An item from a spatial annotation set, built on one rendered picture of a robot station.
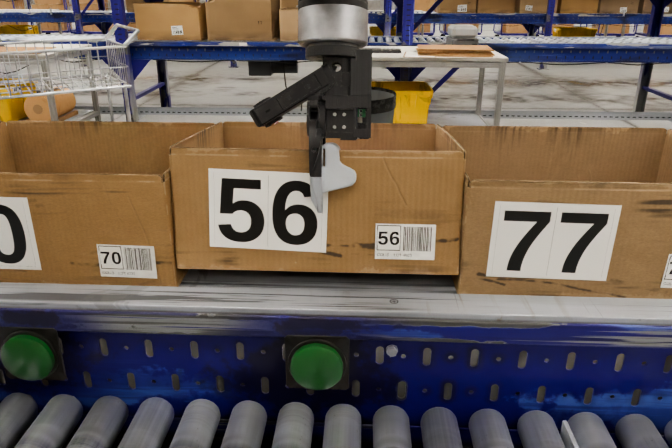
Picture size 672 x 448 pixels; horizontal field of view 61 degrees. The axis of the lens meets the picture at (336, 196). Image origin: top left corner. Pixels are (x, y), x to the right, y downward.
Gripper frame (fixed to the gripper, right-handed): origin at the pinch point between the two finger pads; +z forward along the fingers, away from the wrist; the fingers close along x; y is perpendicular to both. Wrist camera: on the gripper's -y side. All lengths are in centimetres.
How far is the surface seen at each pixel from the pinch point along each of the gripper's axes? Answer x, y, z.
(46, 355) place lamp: -3.5, -35.5, 20.8
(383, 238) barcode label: 0.5, 9.1, 4.8
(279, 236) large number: 0.4, -4.9, 4.8
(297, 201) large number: -0.3, -2.4, -0.1
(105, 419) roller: -4.9, -27.1, 28.7
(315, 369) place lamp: -3.7, 0.5, 21.5
